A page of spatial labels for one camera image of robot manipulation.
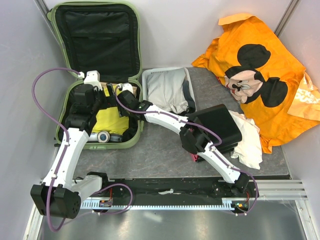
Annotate yellow shorts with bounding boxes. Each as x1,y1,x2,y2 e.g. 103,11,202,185
91,89,130,136

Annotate white perforated plastic basket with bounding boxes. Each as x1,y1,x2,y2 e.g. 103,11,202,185
141,66,197,113

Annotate green hard-shell suitcase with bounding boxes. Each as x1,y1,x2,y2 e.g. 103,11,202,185
46,0,144,150

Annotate grey white garment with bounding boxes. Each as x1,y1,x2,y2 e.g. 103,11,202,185
146,67,197,113

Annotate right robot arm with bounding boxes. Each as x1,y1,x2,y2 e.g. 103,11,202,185
115,90,250,197

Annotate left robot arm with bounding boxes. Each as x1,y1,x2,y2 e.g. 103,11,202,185
30,83,110,219

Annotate beige pink folded garment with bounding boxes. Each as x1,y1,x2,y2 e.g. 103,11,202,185
101,82,138,97

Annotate white tube with round cap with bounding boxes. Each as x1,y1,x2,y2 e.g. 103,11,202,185
88,131,111,143

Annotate black box with pink ends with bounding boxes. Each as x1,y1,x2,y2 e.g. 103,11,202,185
186,104,243,154

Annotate white crumpled cloth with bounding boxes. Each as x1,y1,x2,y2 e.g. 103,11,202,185
229,110,263,170

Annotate orange cartoon mouse cloth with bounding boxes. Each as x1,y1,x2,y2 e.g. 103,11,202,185
192,13,320,154

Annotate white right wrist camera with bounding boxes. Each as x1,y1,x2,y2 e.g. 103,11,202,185
116,83,134,94

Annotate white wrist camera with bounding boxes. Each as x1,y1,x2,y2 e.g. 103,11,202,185
77,70,103,91
116,83,134,94

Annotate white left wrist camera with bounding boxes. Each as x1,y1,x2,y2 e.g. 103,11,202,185
77,70,103,91

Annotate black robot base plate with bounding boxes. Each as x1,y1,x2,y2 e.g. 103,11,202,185
102,177,256,205

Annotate slotted cable duct rail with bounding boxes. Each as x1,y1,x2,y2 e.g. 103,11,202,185
75,198,250,211

